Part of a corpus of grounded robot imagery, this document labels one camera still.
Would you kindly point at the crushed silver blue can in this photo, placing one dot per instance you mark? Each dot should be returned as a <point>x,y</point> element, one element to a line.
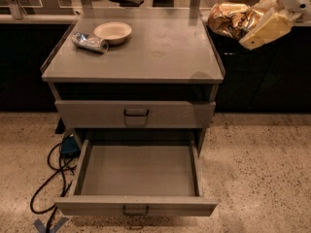
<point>88,42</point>

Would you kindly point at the black office chair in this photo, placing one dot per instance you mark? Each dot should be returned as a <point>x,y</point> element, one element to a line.
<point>128,3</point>

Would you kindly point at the closed grey upper drawer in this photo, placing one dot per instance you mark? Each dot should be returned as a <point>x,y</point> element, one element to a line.
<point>139,114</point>

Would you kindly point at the white bowl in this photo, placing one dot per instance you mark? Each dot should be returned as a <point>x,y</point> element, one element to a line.
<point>113,32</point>

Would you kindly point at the blue power box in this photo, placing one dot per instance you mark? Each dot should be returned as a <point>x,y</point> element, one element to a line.
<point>69,147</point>

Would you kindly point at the open grey middle drawer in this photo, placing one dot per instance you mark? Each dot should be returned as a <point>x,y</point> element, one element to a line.
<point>152,179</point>

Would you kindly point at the grey drawer cabinet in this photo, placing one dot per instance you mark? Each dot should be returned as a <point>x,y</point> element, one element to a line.
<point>167,57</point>

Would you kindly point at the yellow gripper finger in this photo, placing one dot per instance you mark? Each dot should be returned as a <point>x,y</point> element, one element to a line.
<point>272,26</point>
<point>266,5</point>

